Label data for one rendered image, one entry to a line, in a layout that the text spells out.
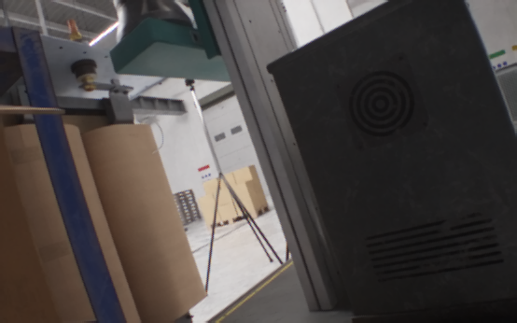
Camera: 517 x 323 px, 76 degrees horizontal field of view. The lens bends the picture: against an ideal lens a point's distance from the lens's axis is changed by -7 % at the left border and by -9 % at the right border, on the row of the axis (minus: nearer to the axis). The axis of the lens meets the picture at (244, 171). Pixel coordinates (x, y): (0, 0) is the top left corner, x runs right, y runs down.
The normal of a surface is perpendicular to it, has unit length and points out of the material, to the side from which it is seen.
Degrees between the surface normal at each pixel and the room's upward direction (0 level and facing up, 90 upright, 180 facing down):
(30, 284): 90
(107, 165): 90
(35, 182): 90
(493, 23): 90
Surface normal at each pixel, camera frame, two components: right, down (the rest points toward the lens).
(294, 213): -0.55, 0.15
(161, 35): 0.77, -0.29
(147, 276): 0.24, -0.13
